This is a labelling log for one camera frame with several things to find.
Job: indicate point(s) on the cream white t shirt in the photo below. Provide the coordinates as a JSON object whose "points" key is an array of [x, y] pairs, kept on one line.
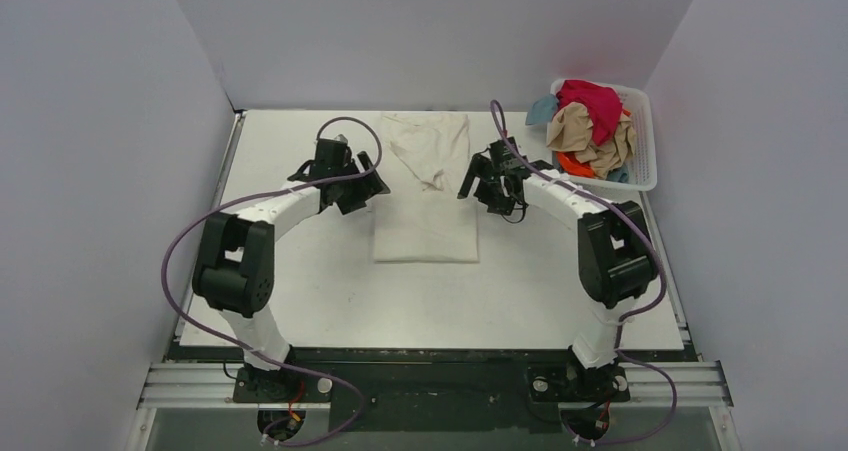
{"points": [[425, 160]]}

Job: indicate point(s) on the tan beige t shirt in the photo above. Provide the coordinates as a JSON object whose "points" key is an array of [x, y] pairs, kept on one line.
{"points": [[571, 131]]}

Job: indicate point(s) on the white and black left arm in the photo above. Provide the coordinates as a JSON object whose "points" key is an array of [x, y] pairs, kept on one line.
{"points": [[235, 267]]}

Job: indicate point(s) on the orange t shirt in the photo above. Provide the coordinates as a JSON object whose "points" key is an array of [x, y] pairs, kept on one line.
{"points": [[572, 166]]}

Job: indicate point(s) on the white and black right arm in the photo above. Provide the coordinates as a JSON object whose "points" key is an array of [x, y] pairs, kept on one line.
{"points": [[614, 263]]}

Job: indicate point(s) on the teal blue t shirt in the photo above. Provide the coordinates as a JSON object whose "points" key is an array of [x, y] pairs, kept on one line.
{"points": [[542, 110]]}

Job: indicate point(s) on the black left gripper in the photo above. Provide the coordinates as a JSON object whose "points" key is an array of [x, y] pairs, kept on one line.
{"points": [[365, 185]]}

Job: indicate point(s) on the magenta red t shirt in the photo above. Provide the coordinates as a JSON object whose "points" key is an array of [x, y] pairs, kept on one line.
{"points": [[602, 104]]}

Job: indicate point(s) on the white plastic laundry basket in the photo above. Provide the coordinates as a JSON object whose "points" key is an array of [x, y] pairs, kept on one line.
{"points": [[641, 172]]}

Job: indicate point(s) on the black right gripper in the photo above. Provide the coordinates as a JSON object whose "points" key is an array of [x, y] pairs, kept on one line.
{"points": [[484, 179]]}

